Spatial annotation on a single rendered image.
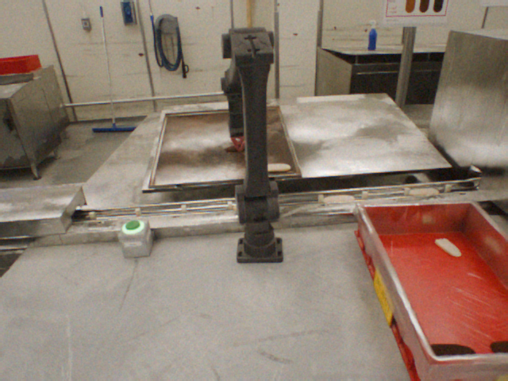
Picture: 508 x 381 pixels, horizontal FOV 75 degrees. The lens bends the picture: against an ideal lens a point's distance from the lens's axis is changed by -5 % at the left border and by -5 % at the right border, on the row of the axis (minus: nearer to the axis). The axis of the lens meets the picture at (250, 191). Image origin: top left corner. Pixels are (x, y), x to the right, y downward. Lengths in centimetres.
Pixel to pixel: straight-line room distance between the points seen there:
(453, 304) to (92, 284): 84
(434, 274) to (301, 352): 39
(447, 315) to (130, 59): 445
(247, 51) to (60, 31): 439
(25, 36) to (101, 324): 461
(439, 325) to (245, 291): 42
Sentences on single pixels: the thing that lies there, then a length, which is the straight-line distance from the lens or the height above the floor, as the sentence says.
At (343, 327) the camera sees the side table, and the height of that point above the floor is 82.
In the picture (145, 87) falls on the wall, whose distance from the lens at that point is 481.
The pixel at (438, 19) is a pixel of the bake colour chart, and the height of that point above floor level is 130.
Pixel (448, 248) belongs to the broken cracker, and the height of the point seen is 83.
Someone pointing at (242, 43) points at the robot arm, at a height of 134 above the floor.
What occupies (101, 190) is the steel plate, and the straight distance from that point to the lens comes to 136.
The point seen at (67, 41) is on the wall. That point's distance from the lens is 499.
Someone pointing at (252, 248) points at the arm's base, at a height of 87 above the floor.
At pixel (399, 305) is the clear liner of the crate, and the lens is 71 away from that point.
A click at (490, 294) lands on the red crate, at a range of 94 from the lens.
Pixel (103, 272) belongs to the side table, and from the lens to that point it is 97.
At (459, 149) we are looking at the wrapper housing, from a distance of 133.
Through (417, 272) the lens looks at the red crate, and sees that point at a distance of 93.
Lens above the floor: 142
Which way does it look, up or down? 30 degrees down
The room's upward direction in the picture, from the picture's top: 3 degrees counter-clockwise
